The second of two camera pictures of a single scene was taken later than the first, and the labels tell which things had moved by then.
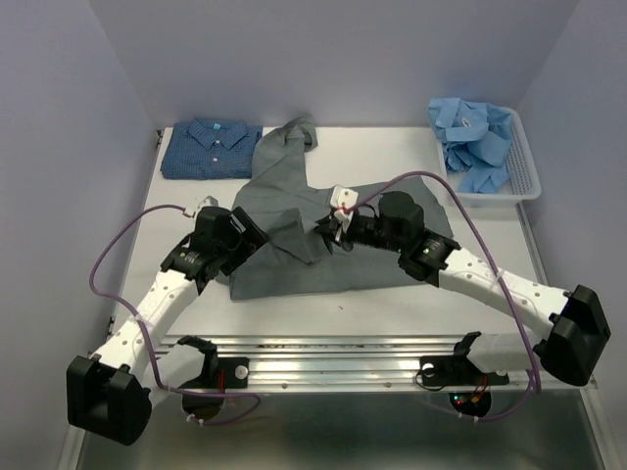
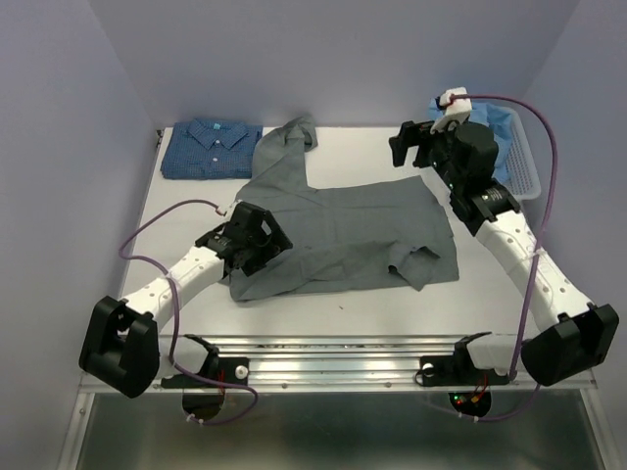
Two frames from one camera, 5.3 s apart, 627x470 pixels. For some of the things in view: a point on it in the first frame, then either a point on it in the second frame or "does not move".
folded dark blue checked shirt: [204, 149] does not move
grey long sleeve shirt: [287, 195] does not move
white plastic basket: [521, 185] does not move
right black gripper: [328, 226] -> [416, 135]
